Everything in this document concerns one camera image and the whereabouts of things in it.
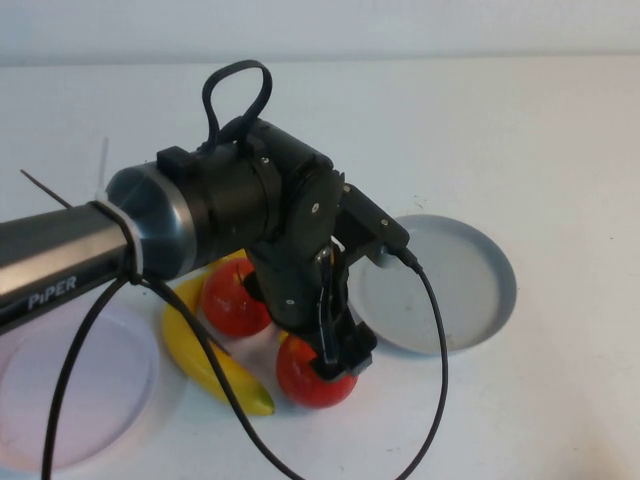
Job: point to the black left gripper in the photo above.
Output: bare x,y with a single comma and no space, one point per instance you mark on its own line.
295,285

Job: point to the red plastic apple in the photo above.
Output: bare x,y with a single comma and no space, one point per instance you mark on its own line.
225,305
300,385

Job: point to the yellow plastic banana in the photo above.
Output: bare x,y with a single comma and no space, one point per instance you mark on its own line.
175,330
235,258

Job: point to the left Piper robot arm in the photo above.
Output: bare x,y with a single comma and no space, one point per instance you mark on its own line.
60,240

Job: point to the grey-blue round plate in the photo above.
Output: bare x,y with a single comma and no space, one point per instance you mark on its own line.
470,300

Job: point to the pink round plate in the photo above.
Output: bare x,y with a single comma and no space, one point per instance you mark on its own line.
110,390

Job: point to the white zip tie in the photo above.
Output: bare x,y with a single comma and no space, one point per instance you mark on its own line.
127,225

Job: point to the black zip tie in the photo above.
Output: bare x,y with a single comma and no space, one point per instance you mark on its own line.
47,190

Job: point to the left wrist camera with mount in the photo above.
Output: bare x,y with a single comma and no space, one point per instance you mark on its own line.
370,220

